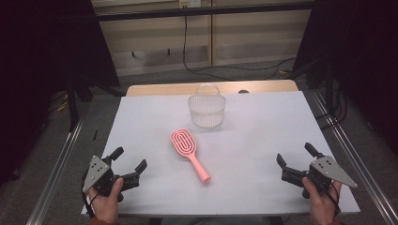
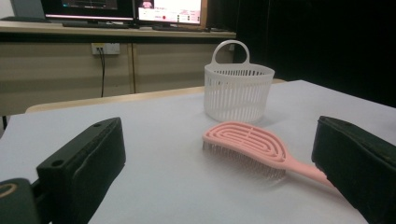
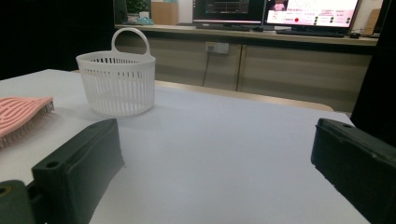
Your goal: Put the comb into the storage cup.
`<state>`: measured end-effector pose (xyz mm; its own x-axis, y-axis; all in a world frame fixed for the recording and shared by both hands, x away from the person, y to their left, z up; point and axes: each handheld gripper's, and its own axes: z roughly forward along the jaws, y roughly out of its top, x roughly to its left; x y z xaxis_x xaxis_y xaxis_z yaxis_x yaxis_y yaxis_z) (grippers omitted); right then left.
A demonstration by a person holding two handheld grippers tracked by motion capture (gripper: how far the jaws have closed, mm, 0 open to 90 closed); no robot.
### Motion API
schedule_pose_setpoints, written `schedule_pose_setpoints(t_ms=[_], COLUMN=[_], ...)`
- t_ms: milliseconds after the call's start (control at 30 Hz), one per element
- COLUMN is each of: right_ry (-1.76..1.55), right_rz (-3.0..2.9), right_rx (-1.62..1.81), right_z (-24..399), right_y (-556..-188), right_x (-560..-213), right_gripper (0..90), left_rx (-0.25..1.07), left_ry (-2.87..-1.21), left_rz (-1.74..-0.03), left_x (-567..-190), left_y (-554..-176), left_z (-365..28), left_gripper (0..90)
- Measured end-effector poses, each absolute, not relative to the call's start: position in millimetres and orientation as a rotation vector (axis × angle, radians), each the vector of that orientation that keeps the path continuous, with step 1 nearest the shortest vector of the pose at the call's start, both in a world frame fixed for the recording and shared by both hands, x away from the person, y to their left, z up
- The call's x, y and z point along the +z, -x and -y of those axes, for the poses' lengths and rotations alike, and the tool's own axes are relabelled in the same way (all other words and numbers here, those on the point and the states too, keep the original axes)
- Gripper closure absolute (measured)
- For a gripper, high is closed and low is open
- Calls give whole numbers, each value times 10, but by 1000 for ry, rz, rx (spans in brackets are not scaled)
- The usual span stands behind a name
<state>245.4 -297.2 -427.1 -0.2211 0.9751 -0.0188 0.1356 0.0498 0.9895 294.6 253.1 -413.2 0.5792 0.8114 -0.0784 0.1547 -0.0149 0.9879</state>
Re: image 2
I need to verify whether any black keyboard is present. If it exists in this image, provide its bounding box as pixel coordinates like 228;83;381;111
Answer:
61;20;131;30
151;23;208;33

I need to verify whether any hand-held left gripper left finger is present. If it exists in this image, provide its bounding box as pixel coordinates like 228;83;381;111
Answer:
36;117;127;224

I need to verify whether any pink screen monitor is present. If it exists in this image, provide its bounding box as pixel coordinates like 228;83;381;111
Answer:
134;0;204;26

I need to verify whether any pink hairbrush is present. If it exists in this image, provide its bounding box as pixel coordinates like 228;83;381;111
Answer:
201;120;335;189

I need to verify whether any long beige counter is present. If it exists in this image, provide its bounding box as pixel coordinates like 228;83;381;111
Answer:
0;20;237;117

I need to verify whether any black curtain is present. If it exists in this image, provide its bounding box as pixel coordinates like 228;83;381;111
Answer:
205;0;396;108

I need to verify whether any grey laptop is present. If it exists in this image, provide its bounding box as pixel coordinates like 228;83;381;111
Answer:
8;0;47;21

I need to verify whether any black power cable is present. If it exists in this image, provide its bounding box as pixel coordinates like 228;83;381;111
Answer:
98;48;106;98

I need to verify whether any white plastic basket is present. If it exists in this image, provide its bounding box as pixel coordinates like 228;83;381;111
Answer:
204;39;276;123

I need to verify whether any dark screen monitor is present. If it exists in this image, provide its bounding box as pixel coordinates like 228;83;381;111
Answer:
40;0;135;22

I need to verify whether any white wall socket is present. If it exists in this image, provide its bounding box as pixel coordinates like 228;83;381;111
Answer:
91;42;121;56

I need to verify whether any white table sheet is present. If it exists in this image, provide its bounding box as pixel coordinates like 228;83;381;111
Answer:
0;79;396;224

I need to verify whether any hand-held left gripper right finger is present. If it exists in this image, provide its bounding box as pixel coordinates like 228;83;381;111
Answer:
311;116;396;224

